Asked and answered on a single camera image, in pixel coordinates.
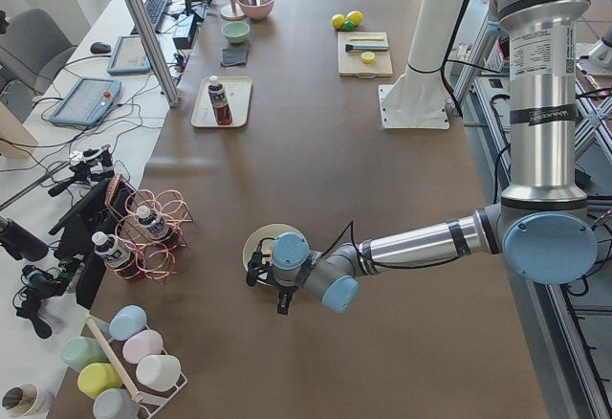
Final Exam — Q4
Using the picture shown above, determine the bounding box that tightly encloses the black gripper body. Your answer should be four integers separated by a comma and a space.
246, 239, 297, 298

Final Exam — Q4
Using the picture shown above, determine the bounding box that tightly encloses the white round plate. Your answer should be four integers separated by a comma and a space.
243, 224, 310, 288

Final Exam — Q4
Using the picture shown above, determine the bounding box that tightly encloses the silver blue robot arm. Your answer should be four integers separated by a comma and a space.
244, 0, 598, 313

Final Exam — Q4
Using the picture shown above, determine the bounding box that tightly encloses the dark tea bottle on tray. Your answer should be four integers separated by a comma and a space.
208, 76, 232, 125

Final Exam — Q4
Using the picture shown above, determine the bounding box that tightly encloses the cream rabbit tray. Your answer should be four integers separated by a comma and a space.
191, 76, 252, 128

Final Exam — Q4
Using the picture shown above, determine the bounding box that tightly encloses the bottle in rack upper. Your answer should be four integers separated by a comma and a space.
136, 205, 174, 242

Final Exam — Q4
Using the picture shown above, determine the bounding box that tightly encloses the bottle in rack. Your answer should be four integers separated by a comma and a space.
136, 205, 174, 242
92, 232, 142, 280

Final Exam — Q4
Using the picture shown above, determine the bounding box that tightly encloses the pink cup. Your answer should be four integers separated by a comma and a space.
122, 329, 164, 364

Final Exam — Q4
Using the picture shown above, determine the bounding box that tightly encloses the blue cup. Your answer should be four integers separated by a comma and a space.
109, 305, 147, 341

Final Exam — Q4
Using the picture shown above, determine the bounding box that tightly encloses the white cup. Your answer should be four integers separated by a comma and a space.
136, 354, 182, 392

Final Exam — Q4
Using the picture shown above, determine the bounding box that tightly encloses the bottle in rack lower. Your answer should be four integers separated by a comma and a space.
92, 232, 142, 280

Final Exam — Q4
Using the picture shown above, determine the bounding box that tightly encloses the grey cup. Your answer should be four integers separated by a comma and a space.
93, 388, 139, 419

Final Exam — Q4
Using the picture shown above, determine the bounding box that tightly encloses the yellow cup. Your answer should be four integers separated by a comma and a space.
77, 363, 123, 400

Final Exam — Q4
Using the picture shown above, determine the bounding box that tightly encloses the green cup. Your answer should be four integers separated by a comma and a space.
61, 336, 108, 373

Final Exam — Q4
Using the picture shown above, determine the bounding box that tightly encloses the grey folded cloth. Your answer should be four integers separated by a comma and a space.
220, 47, 249, 67

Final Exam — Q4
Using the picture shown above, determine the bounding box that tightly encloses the wooden cutting board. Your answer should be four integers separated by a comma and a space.
337, 32, 393, 77

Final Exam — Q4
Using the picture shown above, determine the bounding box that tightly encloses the half lemon slice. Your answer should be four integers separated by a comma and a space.
361, 52, 376, 64

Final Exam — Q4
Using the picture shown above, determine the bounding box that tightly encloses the mint green bowl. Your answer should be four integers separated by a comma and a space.
222, 21, 251, 44

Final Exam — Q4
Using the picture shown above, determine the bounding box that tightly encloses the blue teach pendant lower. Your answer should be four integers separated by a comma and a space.
49, 77, 121, 127

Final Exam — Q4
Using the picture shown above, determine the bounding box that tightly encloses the blue teach pendant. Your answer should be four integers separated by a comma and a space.
107, 35, 151, 76
49, 77, 121, 127

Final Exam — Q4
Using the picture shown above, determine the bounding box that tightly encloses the blue teach pendant upper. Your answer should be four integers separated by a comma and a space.
107, 35, 151, 76

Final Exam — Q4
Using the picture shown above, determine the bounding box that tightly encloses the yellow plastic knife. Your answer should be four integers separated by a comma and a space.
349, 34, 384, 41

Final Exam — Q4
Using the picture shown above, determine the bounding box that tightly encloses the green lime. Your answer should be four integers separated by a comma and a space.
342, 20, 357, 32

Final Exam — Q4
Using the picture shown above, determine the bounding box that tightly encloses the yellow lemon far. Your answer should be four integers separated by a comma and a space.
331, 13, 346, 30

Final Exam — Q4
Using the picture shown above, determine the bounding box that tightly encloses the yellow lemon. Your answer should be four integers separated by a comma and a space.
346, 11, 363, 26
331, 13, 346, 30

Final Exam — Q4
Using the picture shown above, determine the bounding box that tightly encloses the yellow lemon near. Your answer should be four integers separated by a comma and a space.
346, 11, 363, 26

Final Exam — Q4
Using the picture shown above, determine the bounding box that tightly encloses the pink bowl of ice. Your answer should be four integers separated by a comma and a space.
237, 0, 274, 20

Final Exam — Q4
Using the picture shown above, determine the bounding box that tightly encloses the computer mouse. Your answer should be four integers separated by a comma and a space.
90, 42, 112, 55

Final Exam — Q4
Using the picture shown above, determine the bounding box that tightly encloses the black keyboard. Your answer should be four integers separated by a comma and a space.
144, 0, 171, 33

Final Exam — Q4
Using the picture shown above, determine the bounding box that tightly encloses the grey office chair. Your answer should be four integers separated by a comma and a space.
1, 9, 77, 95

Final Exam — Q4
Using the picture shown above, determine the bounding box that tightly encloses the copper wire bottle rack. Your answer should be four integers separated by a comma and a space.
105, 175, 192, 284

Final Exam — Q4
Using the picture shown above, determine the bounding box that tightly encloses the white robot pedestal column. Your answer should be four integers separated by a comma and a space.
379, 0, 469, 129

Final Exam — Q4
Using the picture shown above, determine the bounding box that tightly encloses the aluminium frame post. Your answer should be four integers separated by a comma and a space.
124, 0, 181, 107

